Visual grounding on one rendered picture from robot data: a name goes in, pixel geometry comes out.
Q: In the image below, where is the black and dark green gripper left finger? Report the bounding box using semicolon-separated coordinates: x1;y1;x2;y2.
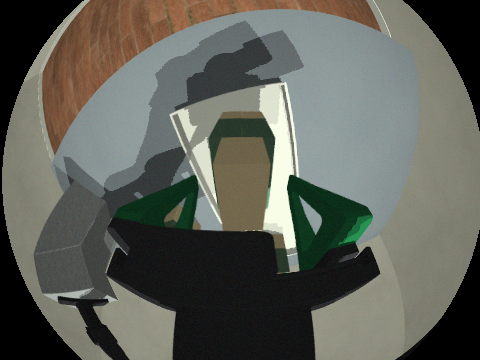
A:
113;175;199;229

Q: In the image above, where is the white shallow tray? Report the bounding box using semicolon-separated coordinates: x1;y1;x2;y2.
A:
169;82;299;256

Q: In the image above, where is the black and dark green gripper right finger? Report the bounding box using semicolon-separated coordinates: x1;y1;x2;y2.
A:
287;174;373;271

